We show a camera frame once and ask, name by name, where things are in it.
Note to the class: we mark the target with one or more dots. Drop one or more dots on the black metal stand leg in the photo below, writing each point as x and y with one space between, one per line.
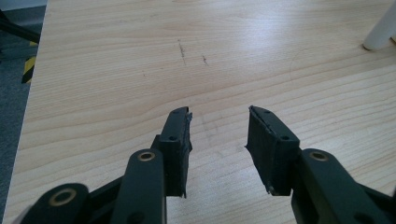
18 28

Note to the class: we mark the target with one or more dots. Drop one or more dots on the yellow black hazard tape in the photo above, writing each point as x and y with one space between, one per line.
28 66

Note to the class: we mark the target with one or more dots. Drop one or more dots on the white cylindrical post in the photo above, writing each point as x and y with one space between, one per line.
381 29

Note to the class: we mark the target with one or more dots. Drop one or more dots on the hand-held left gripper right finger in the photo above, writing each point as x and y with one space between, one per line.
274 149

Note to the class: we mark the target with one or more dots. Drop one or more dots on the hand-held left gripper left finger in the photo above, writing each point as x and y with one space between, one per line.
174 149

